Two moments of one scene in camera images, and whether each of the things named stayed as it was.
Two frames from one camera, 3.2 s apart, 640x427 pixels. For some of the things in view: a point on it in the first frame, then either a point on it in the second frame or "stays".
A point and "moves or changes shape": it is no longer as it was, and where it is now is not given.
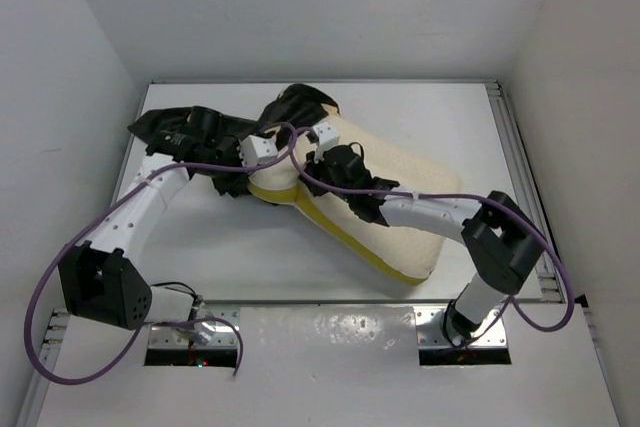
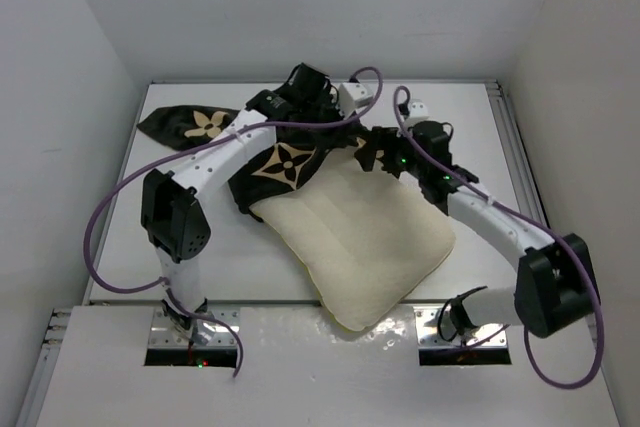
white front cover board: (330, 366) stays
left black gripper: (232, 153) to (326, 114)
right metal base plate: (429, 329) stays
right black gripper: (314, 166) to (386, 139)
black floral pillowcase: (203, 144) moves or changes shape
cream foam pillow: (398, 160) moves or changes shape
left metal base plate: (208, 327) stays
